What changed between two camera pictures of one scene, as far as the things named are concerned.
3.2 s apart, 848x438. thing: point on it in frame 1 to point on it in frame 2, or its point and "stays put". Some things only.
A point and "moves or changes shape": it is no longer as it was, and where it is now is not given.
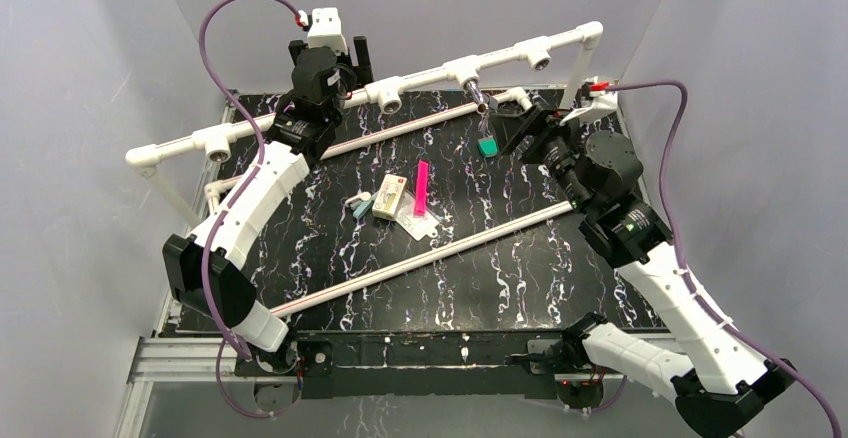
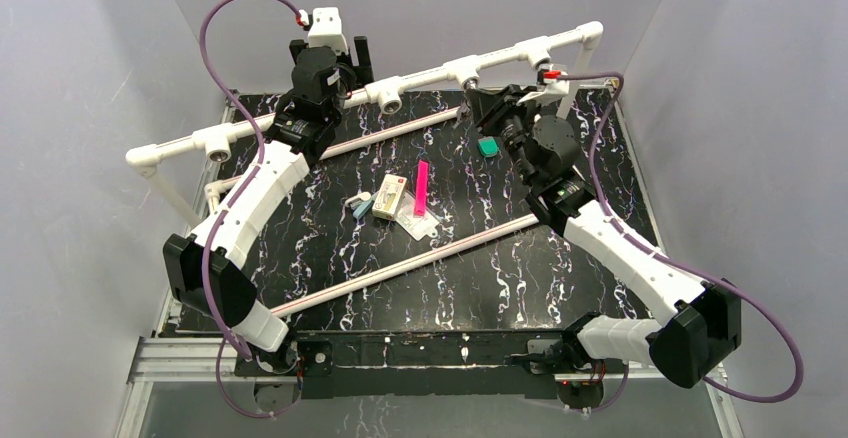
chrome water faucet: [482, 100] moves or changes shape
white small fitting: [363, 196] stays put
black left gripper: [364, 75] stays put
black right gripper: [542, 123] to [489, 109]
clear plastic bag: [417, 226] stays put
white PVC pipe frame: [215, 141] stays put
